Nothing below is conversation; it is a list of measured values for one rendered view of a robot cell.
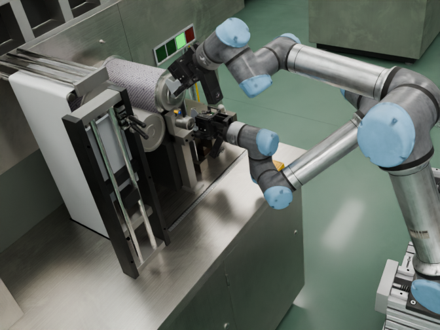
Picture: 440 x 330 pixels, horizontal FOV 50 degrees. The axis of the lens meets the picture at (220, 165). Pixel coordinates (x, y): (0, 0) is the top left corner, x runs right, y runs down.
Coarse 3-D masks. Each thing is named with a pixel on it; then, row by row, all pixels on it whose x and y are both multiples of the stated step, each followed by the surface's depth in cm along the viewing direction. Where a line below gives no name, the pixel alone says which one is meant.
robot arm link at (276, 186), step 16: (352, 128) 134; (320, 144) 137; (336, 144) 135; (352, 144) 135; (304, 160) 137; (320, 160) 136; (336, 160) 137; (272, 176) 141; (288, 176) 138; (304, 176) 137; (272, 192) 137; (288, 192) 137
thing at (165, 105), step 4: (168, 76) 143; (172, 76) 144; (164, 80) 142; (172, 80) 144; (164, 84) 142; (160, 88) 142; (164, 88) 143; (160, 92) 142; (164, 92) 143; (184, 92) 151; (160, 96) 142; (164, 96) 144; (184, 96) 151; (160, 100) 143; (164, 100) 144; (160, 104) 144; (164, 104) 145; (168, 104) 146; (180, 104) 151; (164, 108) 145; (168, 108) 147; (172, 108) 148
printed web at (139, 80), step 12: (120, 60) 155; (108, 72) 153; (120, 72) 151; (132, 72) 148; (144, 72) 147; (156, 72) 145; (120, 84) 150; (132, 84) 147; (144, 84) 145; (84, 96) 122; (132, 96) 149; (144, 96) 146; (72, 108) 123; (144, 108) 150
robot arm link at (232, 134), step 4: (232, 124) 147; (236, 124) 147; (240, 124) 147; (228, 128) 148; (232, 128) 147; (236, 128) 146; (228, 132) 147; (232, 132) 146; (236, 132) 146; (228, 136) 147; (232, 136) 146; (236, 136) 146; (228, 140) 148; (232, 140) 147; (236, 140) 146; (232, 144) 149; (236, 144) 147
